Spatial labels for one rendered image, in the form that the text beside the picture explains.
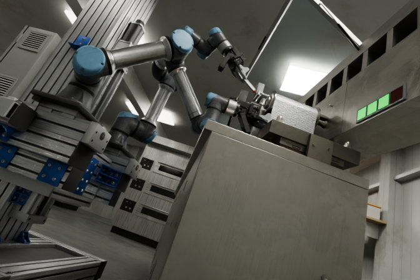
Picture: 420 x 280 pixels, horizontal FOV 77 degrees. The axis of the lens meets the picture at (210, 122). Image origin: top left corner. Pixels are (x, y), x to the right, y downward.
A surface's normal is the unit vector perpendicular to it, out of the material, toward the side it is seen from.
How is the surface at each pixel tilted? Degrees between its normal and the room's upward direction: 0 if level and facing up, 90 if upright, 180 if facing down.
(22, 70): 90
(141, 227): 90
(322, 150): 90
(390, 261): 90
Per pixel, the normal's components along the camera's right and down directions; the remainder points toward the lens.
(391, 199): -0.04, -0.42
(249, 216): 0.17, -0.35
